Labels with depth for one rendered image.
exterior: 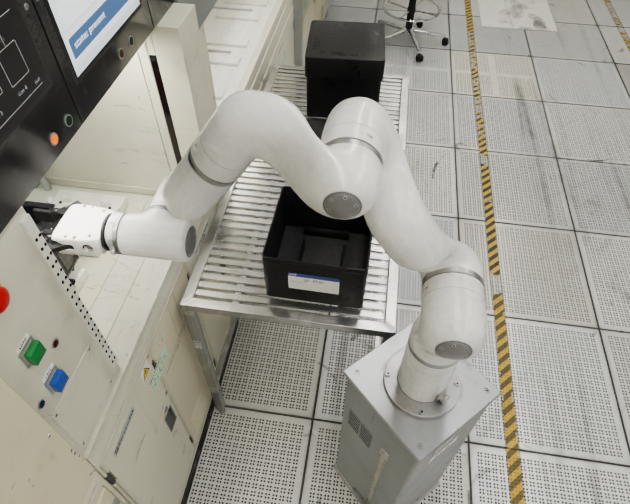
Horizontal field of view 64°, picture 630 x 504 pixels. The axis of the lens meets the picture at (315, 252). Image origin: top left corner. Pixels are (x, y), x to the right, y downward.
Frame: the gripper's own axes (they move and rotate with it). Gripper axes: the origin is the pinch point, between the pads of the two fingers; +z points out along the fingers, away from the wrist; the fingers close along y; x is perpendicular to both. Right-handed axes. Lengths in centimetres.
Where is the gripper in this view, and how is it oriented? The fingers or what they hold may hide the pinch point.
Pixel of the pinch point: (39, 223)
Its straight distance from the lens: 115.3
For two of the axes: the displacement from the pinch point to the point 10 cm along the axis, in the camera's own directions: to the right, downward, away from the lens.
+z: -9.9, -1.2, 0.9
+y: 1.4, -7.6, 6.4
